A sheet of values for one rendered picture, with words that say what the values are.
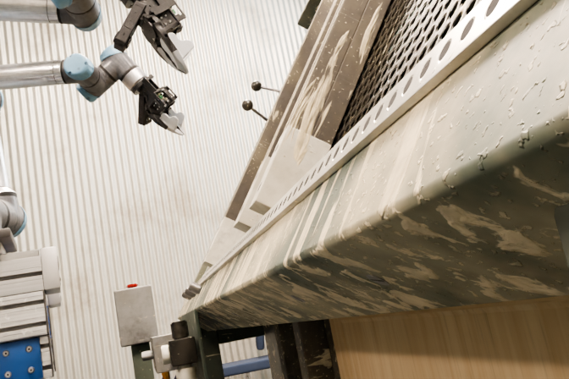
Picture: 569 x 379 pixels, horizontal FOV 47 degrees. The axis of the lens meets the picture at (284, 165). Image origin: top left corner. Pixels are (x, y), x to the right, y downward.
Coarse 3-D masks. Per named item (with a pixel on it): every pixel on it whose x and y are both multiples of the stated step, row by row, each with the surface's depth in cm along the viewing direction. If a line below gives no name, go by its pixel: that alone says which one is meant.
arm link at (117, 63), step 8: (112, 48) 209; (104, 56) 209; (112, 56) 208; (120, 56) 209; (128, 56) 211; (104, 64) 208; (112, 64) 208; (120, 64) 208; (128, 64) 209; (136, 64) 212; (112, 72) 208; (120, 72) 209; (128, 72) 208; (120, 80) 211
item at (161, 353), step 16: (192, 320) 162; (160, 336) 166; (176, 336) 154; (192, 336) 154; (144, 352) 184; (160, 352) 165; (176, 352) 152; (192, 352) 153; (160, 368) 164; (176, 368) 165; (192, 368) 153
